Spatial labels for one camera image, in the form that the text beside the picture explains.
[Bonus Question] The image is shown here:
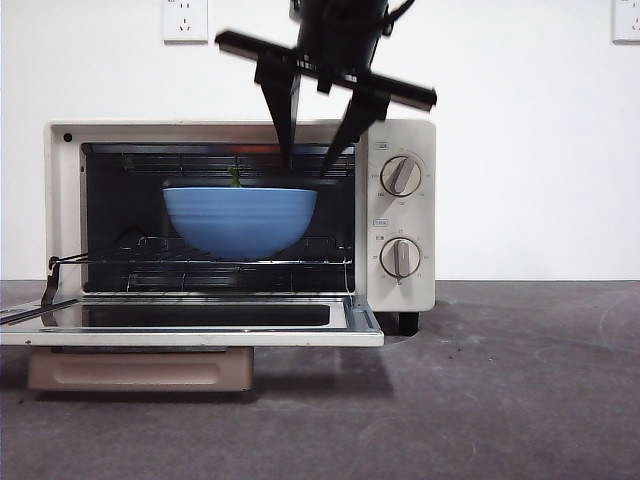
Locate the blue ribbed bowl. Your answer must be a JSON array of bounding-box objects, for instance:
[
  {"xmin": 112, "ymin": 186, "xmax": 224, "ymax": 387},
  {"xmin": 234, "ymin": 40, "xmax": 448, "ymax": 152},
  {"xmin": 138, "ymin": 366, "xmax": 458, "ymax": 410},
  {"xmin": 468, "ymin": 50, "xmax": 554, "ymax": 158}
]
[{"xmin": 161, "ymin": 186, "xmax": 320, "ymax": 261}]

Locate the glass oven door with handle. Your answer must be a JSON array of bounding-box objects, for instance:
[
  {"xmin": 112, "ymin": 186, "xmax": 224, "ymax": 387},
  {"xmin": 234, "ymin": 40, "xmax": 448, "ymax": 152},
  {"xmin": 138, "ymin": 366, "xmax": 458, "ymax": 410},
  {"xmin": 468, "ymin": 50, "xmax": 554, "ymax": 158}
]
[{"xmin": 0, "ymin": 252, "xmax": 385, "ymax": 393}]

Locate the cream temperature knob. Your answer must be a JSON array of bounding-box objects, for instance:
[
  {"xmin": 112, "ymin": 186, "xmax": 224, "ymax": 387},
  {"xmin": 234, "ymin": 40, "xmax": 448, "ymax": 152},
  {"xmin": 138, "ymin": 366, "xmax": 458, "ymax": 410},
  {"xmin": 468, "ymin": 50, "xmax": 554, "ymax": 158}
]
[{"xmin": 379, "ymin": 155, "xmax": 422, "ymax": 197}]

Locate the cream Toshiba toaster oven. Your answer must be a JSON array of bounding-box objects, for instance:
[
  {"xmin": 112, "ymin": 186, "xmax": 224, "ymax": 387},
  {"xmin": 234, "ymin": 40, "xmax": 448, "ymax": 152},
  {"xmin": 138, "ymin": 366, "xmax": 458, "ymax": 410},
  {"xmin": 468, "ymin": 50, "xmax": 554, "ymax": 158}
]
[{"xmin": 43, "ymin": 118, "xmax": 437, "ymax": 337}]

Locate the cream timer knob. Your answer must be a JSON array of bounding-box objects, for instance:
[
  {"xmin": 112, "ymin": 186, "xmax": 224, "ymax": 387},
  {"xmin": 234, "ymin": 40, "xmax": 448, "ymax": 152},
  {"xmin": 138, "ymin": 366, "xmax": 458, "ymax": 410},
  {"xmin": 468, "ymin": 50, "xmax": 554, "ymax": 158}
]
[{"xmin": 379, "ymin": 237, "xmax": 422, "ymax": 279}]

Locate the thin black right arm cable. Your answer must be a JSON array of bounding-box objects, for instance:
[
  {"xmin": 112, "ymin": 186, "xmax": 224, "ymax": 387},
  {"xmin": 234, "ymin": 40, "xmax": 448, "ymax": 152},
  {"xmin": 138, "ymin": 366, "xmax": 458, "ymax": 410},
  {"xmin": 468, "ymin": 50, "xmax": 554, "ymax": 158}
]
[{"xmin": 379, "ymin": 0, "xmax": 417, "ymax": 37}]

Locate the white wall socket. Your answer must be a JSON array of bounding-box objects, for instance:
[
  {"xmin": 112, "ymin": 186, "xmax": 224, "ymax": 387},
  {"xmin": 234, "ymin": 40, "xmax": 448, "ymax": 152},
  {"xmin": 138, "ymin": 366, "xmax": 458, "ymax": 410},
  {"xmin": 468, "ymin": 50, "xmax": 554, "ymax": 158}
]
[
  {"xmin": 163, "ymin": 0, "xmax": 209, "ymax": 44},
  {"xmin": 612, "ymin": 0, "xmax": 640, "ymax": 44}
]

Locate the metal wire oven rack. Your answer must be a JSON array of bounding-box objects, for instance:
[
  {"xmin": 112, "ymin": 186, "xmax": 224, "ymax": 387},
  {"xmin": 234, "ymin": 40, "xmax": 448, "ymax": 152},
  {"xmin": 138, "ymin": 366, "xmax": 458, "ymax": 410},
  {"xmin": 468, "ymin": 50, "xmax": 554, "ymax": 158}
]
[{"xmin": 49, "ymin": 234, "xmax": 354, "ymax": 294}]

